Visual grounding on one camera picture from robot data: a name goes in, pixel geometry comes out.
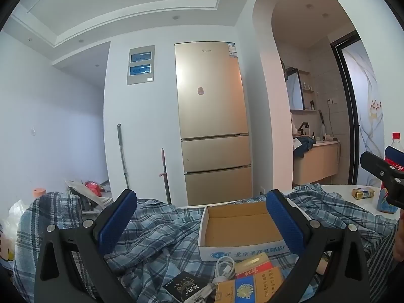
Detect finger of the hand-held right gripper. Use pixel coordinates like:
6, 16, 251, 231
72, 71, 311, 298
360, 151, 404, 210

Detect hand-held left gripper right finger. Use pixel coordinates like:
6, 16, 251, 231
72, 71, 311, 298
266, 189, 370, 303

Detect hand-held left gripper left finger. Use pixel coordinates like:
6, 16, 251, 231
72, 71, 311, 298
33, 189, 139, 303

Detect cardboard box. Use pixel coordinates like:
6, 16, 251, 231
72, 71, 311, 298
198, 201, 304, 261

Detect person's right forearm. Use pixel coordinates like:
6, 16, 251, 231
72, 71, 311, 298
393, 214, 404, 260

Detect blue packet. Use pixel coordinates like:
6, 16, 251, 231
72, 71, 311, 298
377, 184, 399, 214

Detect small yellow box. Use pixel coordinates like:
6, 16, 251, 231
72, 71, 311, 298
352, 187, 375, 200

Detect red cola bottle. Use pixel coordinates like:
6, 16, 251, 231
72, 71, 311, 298
383, 131, 404, 177

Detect blue plaid blanket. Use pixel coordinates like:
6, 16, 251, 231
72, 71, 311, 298
13, 183, 399, 303

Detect red bag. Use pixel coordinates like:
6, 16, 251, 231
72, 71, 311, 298
84, 181, 103, 198

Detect white round table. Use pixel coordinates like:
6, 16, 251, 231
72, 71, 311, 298
311, 184, 404, 225

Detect red cigarette box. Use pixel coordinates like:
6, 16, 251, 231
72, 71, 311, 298
234, 253, 274, 280

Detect beige vanity cabinet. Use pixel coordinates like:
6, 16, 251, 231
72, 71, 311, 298
292, 140, 342, 187

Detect blue and yellow carton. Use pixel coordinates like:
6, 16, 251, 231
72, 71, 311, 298
215, 267, 285, 303

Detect floral glass door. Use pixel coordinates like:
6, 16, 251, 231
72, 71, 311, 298
329, 31, 386, 186

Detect blue clothes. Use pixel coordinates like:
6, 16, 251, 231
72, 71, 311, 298
293, 136, 316, 159

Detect small black box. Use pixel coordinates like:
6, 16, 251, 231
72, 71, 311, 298
164, 271, 209, 303

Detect white plastic bag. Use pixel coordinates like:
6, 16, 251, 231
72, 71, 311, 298
0, 199, 30, 261

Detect mirror cabinet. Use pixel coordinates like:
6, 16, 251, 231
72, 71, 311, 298
284, 66, 305, 112

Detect gold refrigerator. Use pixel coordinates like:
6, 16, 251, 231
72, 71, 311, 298
174, 41, 253, 207

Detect white cable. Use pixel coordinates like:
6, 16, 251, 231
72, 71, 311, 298
197, 256, 238, 302

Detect grey wall panel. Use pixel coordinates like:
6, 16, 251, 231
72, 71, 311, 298
127, 45, 156, 86

